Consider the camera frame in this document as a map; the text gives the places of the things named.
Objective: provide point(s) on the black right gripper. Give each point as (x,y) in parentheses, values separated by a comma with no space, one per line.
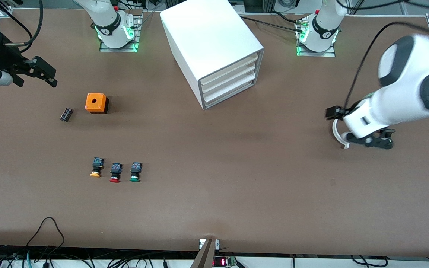
(2,59)

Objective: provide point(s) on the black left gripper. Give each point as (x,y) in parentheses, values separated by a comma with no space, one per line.
(333,112)

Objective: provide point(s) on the white plastic drawer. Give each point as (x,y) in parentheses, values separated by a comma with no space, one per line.
(229,67)
(229,91)
(229,79)

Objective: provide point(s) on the green mushroom push button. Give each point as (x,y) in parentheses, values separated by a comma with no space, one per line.
(135,171)

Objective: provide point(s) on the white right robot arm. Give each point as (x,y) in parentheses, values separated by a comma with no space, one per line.
(106,18)

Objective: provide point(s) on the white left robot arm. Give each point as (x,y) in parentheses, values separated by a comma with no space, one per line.
(404,93)

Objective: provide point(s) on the yellow mushroom push button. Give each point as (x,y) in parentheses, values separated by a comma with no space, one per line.
(97,165)

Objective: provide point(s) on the red mushroom push button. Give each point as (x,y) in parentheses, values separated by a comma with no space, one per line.
(115,172)

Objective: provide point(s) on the white drawer cabinet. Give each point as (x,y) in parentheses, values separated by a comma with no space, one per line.
(207,37)

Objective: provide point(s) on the white curved hook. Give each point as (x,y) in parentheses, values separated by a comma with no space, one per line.
(335,134)

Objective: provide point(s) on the small device with red display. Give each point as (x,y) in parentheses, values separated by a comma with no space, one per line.
(223,261)

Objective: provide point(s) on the orange button enclosure box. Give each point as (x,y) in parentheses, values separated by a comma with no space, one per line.
(94,102)

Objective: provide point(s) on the grey metal bracket post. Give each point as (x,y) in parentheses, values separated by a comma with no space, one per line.
(205,255)

